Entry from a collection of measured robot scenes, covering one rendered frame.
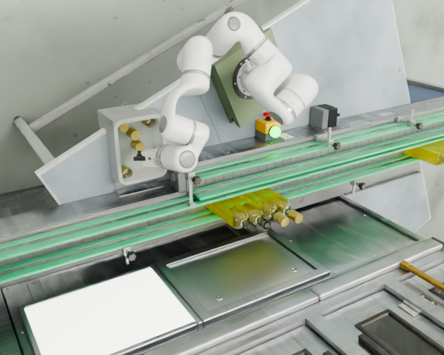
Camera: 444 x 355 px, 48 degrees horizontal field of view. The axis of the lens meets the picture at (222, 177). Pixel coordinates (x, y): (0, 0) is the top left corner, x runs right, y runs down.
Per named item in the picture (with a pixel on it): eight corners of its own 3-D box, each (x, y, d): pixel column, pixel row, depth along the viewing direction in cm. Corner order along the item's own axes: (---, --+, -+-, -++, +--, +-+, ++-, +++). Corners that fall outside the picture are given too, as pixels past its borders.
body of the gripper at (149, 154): (155, 172, 147) (141, 170, 156) (186, 166, 151) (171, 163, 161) (151, 147, 145) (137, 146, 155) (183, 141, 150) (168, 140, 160)
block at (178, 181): (168, 186, 179) (177, 193, 174) (167, 161, 175) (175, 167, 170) (177, 184, 181) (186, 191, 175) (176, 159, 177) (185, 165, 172)
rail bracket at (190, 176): (177, 198, 174) (194, 212, 165) (175, 153, 168) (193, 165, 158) (185, 196, 176) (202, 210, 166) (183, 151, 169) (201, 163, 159)
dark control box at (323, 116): (308, 124, 212) (321, 129, 206) (309, 106, 209) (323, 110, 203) (323, 121, 216) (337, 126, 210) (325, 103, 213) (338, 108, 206)
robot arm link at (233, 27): (255, 49, 165) (225, 17, 163) (275, 29, 153) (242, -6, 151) (231, 75, 159) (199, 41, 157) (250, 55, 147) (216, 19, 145)
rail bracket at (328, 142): (311, 141, 199) (334, 151, 189) (312, 122, 196) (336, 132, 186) (318, 139, 201) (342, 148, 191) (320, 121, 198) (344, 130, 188)
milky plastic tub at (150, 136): (111, 177, 173) (120, 187, 166) (104, 115, 164) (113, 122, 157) (157, 167, 181) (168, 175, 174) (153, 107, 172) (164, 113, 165)
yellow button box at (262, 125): (254, 135, 200) (265, 141, 194) (254, 117, 197) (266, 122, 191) (268, 132, 203) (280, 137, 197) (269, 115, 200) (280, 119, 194)
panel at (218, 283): (18, 314, 148) (46, 393, 121) (17, 306, 147) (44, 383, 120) (268, 233, 190) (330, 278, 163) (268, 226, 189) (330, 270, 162)
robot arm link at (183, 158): (186, 115, 136) (216, 125, 141) (170, 115, 145) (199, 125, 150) (173, 170, 136) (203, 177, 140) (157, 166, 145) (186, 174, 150)
